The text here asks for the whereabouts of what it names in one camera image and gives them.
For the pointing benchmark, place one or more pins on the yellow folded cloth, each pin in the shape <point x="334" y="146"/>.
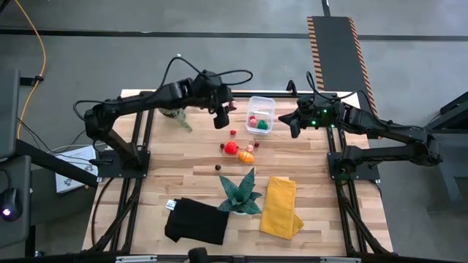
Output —
<point x="279" y="208"/>

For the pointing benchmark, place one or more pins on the orange toy fruit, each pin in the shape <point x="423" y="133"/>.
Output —
<point x="247" y="157"/>

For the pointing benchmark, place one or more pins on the clear plastic tupperware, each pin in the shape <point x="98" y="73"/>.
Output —
<point x="268" y="106"/>

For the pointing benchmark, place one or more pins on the white paper booklet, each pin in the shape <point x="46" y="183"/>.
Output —
<point x="73" y="179"/>

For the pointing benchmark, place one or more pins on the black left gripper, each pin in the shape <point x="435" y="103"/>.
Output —
<point x="212" y="91"/>

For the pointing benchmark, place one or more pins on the black computer mouse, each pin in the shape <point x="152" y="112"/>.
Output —
<point x="10" y="202"/>

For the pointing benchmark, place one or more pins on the green toy vegetable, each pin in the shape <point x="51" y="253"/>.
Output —
<point x="262" y="125"/>

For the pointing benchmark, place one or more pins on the black aluminium rig frame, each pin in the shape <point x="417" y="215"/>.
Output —
<point x="281" y="94"/>

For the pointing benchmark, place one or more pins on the grey side table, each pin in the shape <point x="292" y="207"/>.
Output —
<point x="453" y="175"/>

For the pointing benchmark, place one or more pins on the black diagonal beam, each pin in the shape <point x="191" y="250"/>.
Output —
<point x="55" y="162"/>

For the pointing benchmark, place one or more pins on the white round plant pot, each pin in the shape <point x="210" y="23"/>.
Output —
<point x="237" y="213"/>

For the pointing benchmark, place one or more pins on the green snake plant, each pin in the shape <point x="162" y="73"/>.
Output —
<point x="239" y="199"/>

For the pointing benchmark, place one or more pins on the grey side desk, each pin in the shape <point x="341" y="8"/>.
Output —
<point x="7" y="109"/>

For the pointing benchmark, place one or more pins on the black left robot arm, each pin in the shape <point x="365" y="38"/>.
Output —
<point x="128" y="104"/>

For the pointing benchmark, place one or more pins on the person's head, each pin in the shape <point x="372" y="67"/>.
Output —
<point x="199" y="256"/>

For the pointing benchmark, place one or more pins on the small dark round fruit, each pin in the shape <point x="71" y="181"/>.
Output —
<point x="218" y="167"/>

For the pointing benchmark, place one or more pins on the silver metal bracket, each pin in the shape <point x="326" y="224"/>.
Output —
<point x="137" y="259"/>
<point x="340" y="260"/>

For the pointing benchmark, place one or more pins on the succulent plant in black pot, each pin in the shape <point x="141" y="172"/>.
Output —
<point x="181" y="118"/>

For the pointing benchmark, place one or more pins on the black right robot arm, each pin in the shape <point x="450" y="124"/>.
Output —
<point x="387" y="128"/>

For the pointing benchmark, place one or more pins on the large red toy fruit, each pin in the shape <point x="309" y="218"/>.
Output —
<point x="232" y="148"/>

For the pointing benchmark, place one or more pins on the black folded cloth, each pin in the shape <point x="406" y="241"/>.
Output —
<point x="197" y="221"/>

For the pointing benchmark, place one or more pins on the black striped-edge floor mat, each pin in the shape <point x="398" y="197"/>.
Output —
<point x="336" y="51"/>

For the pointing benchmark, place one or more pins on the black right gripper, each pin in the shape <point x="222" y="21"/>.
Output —
<point x="318" y="113"/>

